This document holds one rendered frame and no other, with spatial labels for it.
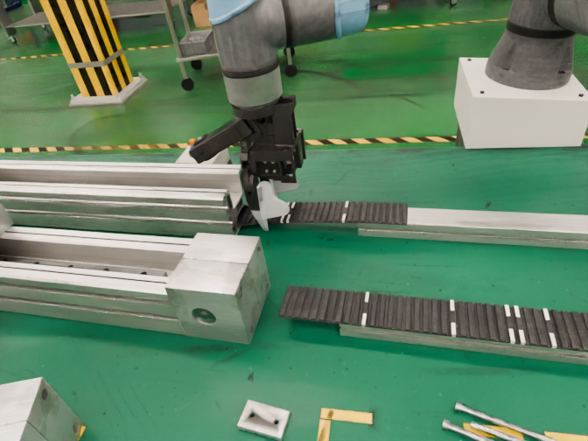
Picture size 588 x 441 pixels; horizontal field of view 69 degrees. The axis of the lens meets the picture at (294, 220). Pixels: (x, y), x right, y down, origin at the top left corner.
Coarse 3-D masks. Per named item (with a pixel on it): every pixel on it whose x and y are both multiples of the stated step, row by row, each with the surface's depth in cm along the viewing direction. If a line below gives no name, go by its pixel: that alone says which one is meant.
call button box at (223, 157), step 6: (186, 150) 84; (222, 150) 83; (180, 156) 83; (186, 156) 82; (216, 156) 81; (222, 156) 83; (228, 156) 86; (180, 162) 81; (186, 162) 81; (192, 162) 80; (204, 162) 80; (210, 162) 79; (216, 162) 81; (222, 162) 83; (228, 162) 86
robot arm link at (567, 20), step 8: (560, 0) 66; (568, 0) 65; (576, 0) 62; (584, 0) 60; (560, 8) 67; (568, 8) 65; (576, 8) 63; (584, 8) 61; (560, 16) 67; (568, 16) 66; (576, 16) 64; (584, 16) 62; (560, 24) 70; (568, 24) 67; (576, 24) 65; (584, 24) 64; (584, 32) 65
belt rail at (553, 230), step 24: (408, 216) 65; (432, 216) 64; (456, 216) 64; (480, 216) 63; (504, 216) 62; (528, 216) 62; (552, 216) 61; (576, 216) 60; (456, 240) 64; (480, 240) 62; (504, 240) 62; (528, 240) 61; (552, 240) 60; (576, 240) 60
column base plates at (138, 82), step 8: (136, 80) 369; (144, 80) 374; (128, 88) 356; (136, 88) 361; (72, 96) 349; (80, 96) 355; (96, 96) 351; (104, 96) 348; (112, 96) 346; (120, 96) 342; (128, 96) 349; (72, 104) 351; (80, 104) 349; (88, 104) 348; (96, 104) 346; (104, 104) 345; (112, 104) 344
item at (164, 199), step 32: (0, 160) 85; (0, 192) 77; (32, 192) 74; (64, 192) 73; (96, 192) 71; (128, 192) 70; (160, 192) 68; (192, 192) 67; (224, 192) 66; (32, 224) 80; (64, 224) 78; (96, 224) 76; (128, 224) 74; (160, 224) 72; (192, 224) 70; (224, 224) 69
